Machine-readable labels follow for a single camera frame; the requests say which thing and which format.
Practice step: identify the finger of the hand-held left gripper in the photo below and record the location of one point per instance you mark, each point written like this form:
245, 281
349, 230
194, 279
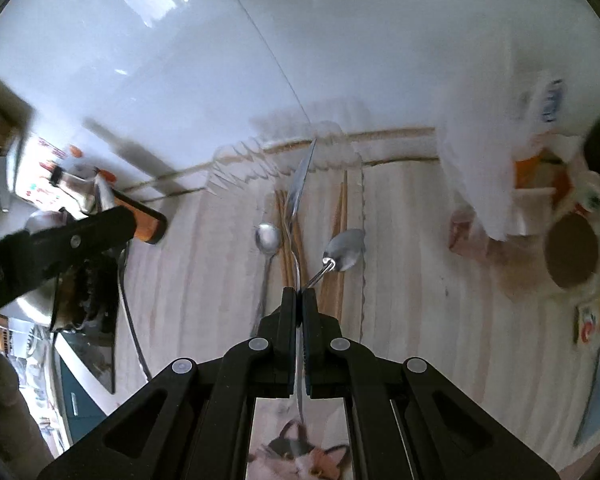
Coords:
95, 235

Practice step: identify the teal cabinet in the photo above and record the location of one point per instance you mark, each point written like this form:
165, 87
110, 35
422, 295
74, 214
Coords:
80, 400

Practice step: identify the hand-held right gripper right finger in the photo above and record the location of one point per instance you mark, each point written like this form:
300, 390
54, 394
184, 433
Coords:
310, 345

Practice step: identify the white plastic bag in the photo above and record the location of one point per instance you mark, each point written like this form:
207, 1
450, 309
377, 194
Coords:
480, 160

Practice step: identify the brown round lid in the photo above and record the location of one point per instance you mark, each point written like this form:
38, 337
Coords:
572, 252

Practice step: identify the pinkish plastic bag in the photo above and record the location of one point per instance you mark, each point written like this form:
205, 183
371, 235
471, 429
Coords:
472, 240

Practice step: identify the stainless steel pot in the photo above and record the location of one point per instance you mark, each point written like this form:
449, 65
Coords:
35, 305

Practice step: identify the orange packaging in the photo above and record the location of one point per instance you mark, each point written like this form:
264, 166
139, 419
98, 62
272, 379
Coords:
530, 172

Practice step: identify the small metal spoon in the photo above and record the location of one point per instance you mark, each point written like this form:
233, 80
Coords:
267, 237

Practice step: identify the striped cat placemat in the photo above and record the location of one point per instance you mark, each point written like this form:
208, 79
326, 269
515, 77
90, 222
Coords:
430, 335

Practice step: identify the small printed packet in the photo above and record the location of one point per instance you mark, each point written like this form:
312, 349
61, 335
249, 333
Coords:
592, 320

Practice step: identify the person's left forearm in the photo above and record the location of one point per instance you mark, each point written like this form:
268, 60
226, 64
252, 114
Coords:
10, 410

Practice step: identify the clear plastic utensil container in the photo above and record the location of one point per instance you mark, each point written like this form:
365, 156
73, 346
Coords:
240, 175

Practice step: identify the wooden shelf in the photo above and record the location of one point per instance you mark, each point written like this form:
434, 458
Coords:
5, 105

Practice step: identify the large metal spoon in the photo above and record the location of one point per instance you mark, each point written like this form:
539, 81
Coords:
345, 250
300, 185

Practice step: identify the wooden chopstick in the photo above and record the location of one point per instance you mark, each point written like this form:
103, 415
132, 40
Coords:
280, 220
338, 220
301, 260

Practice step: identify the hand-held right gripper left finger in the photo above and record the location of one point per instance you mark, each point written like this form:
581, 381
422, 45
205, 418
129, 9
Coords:
291, 345

